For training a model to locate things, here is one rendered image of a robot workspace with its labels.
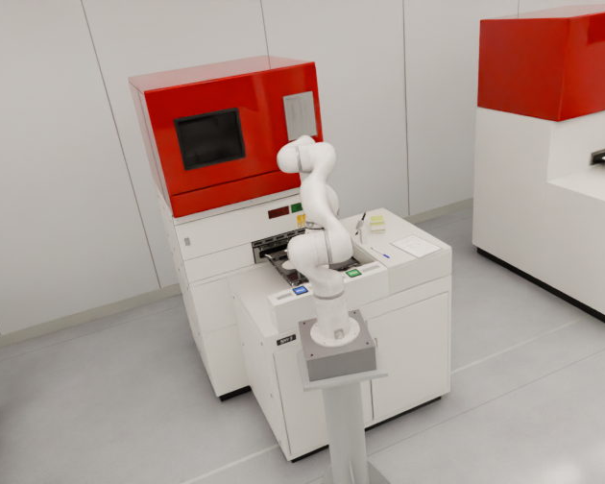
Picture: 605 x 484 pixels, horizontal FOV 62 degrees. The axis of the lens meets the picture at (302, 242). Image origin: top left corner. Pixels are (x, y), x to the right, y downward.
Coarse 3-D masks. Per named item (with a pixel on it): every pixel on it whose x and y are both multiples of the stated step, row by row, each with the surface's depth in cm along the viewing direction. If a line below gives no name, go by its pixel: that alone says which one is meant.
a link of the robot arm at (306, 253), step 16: (304, 240) 175; (320, 240) 174; (288, 256) 177; (304, 256) 174; (320, 256) 174; (304, 272) 176; (320, 272) 181; (336, 272) 184; (320, 288) 180; (336, 288) 180
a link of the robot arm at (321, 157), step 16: (320, 144) 192; (304, 160) 191; (320, 160) 189; (336, 160) 194; (320, 176) 187; (304, 192) 185; (320, 192) 184; (304, 208) 184; (320, 208) 180; (320, 224) 184; (336, 224) 177; (336, 240) 173; (336, 256) 174
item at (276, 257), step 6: (282, 252) 268; (276, 258) 262; (282, 258) 261; (276, 264) 256; (330, 264) 249; (336, 264) 249; (342, 264) 248; (348, 264) 247; (282, 270) 250; (288, 270) 249; (294, 270) 248; (288, 276) 244; (294, 276) 243; (300, 276) 243
